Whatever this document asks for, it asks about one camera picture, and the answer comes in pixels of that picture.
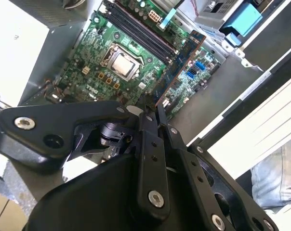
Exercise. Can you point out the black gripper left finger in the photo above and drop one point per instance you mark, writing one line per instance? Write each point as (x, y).
(63, 120)

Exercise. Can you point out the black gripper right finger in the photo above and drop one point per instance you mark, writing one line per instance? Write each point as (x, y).
(208, 185)

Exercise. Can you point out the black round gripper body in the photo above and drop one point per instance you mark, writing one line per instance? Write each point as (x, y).
(92, 204)

